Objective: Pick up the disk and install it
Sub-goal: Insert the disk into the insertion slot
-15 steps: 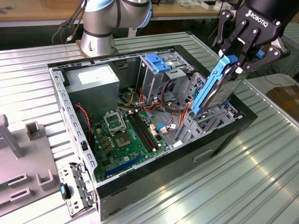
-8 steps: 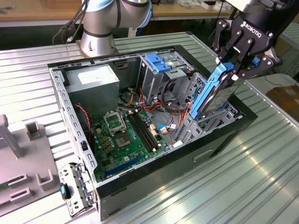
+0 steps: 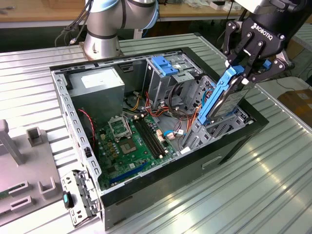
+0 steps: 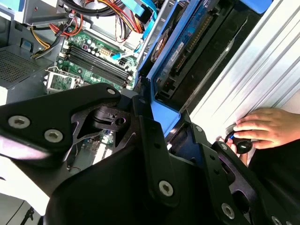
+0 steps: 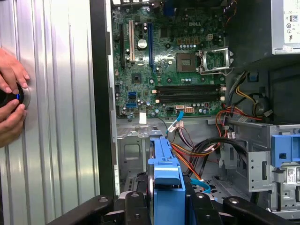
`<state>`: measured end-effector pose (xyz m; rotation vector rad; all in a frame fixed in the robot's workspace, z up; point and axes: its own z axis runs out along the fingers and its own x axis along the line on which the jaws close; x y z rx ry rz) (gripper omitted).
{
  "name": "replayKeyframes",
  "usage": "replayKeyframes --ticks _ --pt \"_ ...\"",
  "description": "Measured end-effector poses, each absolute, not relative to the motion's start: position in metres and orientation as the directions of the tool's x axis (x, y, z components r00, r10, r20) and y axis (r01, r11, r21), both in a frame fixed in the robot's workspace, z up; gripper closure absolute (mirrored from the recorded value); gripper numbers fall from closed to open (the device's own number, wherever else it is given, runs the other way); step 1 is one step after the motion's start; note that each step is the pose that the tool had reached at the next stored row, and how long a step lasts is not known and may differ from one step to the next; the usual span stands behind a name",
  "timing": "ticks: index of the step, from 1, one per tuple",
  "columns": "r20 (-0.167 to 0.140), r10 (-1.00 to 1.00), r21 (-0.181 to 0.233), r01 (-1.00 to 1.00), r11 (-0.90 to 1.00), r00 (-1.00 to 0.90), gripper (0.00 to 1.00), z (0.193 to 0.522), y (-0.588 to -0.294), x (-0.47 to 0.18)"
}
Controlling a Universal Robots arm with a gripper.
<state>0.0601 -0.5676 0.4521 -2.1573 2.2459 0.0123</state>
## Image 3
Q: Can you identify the red orange wire bundle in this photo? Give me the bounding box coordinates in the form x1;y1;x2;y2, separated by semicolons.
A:
145;91;172;118

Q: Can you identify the metal socket cover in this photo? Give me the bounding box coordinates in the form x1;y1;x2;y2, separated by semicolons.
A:
108;116;133;142

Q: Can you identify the green RAM stick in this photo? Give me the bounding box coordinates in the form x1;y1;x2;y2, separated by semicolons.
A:
0;184;25;199

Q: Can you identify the brown cardboard box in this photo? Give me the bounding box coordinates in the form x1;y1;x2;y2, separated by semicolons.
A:
277;89;312;122

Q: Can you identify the hard disk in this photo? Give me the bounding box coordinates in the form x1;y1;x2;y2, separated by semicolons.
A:
196;59;272;127

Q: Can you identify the thick black cable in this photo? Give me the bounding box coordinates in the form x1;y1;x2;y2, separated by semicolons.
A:
168;82;196;120

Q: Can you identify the blue plastic drive bracket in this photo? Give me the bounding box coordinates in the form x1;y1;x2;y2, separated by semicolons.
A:
151;56;181;77

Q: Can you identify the red black twisted wire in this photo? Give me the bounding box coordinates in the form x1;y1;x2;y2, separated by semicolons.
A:
78;108;98;147

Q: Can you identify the wooden desk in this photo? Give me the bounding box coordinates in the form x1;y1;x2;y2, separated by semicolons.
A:
0;0;247;29

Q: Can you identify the metal drive cage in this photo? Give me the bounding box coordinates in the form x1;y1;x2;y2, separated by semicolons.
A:
143;52;203;108

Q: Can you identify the multicoloured disk power wire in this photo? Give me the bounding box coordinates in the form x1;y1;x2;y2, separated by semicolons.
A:
185;104;203;137

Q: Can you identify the yellow black wire bundle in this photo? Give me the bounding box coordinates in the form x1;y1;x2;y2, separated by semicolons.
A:
123;91;147;113

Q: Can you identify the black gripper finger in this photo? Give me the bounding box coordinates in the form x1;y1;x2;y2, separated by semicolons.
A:
243;40;296;84
223;20;254;69

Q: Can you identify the teal case latch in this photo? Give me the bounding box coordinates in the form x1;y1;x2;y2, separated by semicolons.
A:
62;191;75;209

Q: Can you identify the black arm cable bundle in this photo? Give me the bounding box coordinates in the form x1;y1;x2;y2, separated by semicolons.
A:
55;0;95;47

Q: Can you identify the black RAM slot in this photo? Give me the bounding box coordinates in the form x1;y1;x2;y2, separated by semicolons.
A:
141;116;169;154
133;118;164;158

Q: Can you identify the blue expansion slot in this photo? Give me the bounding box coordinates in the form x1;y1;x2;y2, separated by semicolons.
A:
109;160;149;185

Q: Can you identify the CPU socket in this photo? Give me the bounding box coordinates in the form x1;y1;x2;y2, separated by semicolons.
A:
118;139;137;156

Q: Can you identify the blue flat data wire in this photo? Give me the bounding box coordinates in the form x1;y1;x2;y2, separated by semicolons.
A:
201;89;215;116

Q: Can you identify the black open PC case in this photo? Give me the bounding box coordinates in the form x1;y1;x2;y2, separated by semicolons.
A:
50;46;270;231

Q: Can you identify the grey Dell power supply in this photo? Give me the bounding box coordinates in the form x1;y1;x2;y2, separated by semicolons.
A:
67;67;126;122

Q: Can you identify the green motherboard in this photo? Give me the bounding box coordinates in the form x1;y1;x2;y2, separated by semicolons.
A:
94;114;180;186

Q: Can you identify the metal disk bay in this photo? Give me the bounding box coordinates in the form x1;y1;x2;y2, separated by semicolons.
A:
181;107;254;150

